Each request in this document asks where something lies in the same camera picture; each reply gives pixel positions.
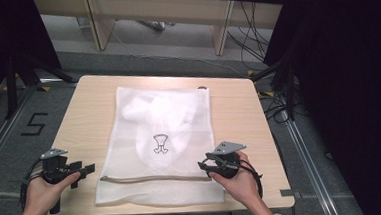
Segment black cables on floor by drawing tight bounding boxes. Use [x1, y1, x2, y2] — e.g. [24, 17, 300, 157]
[258, 89, 310, 126]

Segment metal floor rail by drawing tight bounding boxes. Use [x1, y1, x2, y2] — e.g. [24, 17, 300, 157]
[282, 107, 342, 215]
[0, 77, 83, 180]

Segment right hand-held gripper cable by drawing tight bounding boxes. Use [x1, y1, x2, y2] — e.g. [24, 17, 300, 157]
[238, 156, 264, 200]

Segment white mesh laundry bag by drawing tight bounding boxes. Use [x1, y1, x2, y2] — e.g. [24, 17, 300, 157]
[87, 80, 226, 212]

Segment black curtain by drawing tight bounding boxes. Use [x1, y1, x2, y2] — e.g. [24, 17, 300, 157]
[0, 0, 64, 115]
[260, 0, 381, 215]

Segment light wooden desk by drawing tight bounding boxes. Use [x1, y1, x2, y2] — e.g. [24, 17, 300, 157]
[32, 0, 296, 68]

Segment white garment with black print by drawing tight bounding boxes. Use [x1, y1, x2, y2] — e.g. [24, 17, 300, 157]
[121, 90, 211, 180]

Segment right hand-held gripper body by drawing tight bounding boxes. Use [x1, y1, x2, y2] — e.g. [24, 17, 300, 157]
[204, 139, 250, 182]

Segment bundle of black cables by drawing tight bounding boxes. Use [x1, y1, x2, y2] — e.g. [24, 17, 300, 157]
[224, 0, 274, 73]

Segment person's left hand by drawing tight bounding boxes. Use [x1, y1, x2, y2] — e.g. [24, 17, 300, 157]
[21, 171, 84, 215]

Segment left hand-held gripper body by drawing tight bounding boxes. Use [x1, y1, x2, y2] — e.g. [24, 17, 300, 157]
[40, 146, 86, 215]

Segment black metal stand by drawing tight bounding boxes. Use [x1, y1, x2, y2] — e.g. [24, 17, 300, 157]
[1, 48, 80, 121]
[250, 55, 301, 124]

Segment grey tape strip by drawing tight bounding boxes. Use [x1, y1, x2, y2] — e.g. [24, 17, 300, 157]
[279, 188, 302, 200]

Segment left hand-held gripper cable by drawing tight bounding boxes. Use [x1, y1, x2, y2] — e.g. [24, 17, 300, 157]
[16, 157, 48, 210]

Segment grey power strip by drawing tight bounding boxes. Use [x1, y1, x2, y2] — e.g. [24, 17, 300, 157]
[137, 17, 177, 34]

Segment person's right hand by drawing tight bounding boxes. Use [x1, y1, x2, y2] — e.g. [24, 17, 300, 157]
[206, 149, 265, 214]

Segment hand-held gripper cable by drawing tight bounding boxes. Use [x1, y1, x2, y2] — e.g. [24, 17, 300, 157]
[16, 157, 48, 210]
[238, 156, 264, 200]

